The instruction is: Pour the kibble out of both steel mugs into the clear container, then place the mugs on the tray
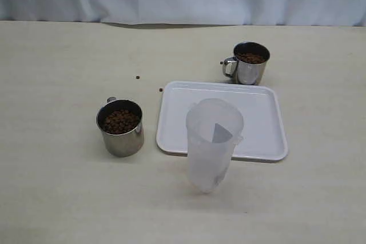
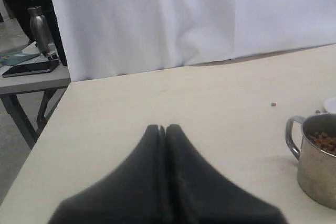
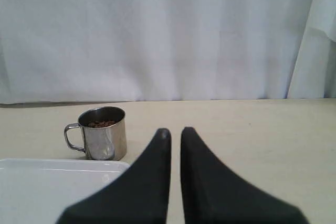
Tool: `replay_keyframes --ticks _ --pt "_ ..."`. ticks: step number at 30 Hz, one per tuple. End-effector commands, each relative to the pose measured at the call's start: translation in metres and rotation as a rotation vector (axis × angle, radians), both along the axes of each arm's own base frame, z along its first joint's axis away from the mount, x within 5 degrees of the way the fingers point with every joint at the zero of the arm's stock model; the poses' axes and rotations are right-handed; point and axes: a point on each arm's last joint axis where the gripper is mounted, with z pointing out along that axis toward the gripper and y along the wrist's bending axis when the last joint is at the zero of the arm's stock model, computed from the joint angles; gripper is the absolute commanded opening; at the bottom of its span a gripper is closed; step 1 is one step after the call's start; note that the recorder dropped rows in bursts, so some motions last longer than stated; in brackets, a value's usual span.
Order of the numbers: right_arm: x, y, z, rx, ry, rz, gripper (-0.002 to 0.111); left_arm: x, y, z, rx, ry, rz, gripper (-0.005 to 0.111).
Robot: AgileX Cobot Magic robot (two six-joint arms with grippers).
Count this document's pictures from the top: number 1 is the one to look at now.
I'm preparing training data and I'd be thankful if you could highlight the steel mug with kibble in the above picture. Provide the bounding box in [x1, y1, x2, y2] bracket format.
[96, 97, 144, 158]
[222, 41, 270, 85]

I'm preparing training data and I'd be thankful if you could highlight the translucent plastic container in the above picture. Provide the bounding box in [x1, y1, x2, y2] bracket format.
[186, 98, 244, 193]

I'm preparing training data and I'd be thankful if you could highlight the white plastic tray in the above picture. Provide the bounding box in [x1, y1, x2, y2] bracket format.
[156, 81, 289, 162]

